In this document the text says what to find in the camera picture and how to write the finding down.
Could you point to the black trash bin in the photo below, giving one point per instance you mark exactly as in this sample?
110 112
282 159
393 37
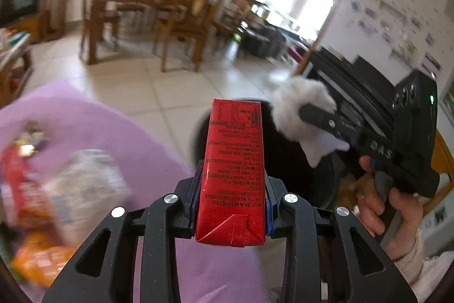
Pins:
283 161

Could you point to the white tissue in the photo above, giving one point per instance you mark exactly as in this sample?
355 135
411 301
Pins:
294 104

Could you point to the wooden coffee table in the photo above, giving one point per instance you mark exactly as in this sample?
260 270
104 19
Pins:
14 68

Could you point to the black piano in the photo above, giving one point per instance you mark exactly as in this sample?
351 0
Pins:
351 75

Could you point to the wooden television cabinet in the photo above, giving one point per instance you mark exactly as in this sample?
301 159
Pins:
35 28

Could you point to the red snack packet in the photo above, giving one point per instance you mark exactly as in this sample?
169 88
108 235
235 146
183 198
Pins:
17 182

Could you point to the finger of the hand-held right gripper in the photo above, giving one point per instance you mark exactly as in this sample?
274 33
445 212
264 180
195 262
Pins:
319 116

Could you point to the red drink carton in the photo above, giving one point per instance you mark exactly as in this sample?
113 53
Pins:
230 164

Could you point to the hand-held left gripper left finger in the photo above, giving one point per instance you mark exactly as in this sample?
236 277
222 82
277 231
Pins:
193 203

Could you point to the orange snack packet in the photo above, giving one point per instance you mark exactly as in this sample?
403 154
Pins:
39 260

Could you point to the white plastic packet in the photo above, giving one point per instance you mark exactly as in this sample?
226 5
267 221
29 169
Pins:
88 189

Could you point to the purple cloth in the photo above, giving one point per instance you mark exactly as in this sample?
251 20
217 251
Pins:
106 132

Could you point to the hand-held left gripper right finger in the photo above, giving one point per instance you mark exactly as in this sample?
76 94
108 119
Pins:
268 216

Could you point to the tall wooden stand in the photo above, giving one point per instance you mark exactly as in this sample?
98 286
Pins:
56 4

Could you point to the wall photo collage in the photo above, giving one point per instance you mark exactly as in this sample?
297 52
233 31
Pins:
393 26

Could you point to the person's right hand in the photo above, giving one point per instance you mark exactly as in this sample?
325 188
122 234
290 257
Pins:
408 217

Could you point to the person's right forearm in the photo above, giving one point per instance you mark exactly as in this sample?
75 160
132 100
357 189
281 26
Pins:
422 271

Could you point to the dark storage cabinet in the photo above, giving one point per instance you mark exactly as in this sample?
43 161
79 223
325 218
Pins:
264 44

